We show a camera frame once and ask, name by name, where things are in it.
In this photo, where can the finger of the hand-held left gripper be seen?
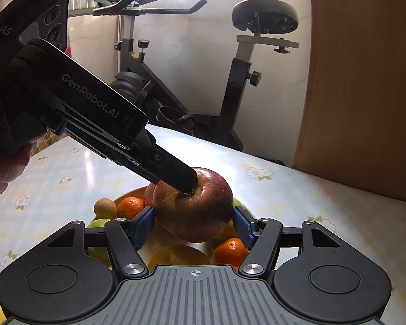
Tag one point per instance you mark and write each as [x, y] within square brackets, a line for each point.
[169, 167]

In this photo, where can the small green apple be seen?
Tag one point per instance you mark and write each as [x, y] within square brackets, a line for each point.
[98, 224]

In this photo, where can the small red apple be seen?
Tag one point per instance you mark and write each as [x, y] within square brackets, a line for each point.
[150, 194]

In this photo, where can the wooden panel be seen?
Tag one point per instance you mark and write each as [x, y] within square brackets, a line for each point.
[358, 74]

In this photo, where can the brown kiwi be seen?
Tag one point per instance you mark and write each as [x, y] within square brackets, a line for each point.
[105, 208]

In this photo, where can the small orange mandarin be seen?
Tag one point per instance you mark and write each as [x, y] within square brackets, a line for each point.
[130, 207]
[228, 252]

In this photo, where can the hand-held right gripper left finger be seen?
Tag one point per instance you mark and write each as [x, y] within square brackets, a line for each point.
[141, 226]

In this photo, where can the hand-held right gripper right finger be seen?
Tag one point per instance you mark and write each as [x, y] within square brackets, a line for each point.
[245, 226]

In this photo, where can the large red apple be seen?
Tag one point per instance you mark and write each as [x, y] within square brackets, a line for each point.
[196, 216]

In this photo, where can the metal pipe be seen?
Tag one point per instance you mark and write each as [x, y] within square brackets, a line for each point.
[122, 23]

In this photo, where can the cream round plate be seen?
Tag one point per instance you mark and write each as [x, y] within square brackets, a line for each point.
[132, 192]

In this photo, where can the floral tablecloth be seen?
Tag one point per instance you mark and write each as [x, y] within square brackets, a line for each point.
[308, 210]

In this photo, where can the black exercise bike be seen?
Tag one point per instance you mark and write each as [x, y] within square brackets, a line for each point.
[235, 84]

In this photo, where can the yellow orange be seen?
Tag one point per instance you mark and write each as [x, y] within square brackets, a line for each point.
[177, 256]

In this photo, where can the large green apple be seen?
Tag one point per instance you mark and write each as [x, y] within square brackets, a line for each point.
[237, 203]

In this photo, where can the person's left hand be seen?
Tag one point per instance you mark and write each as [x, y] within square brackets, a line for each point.
[3, 172]

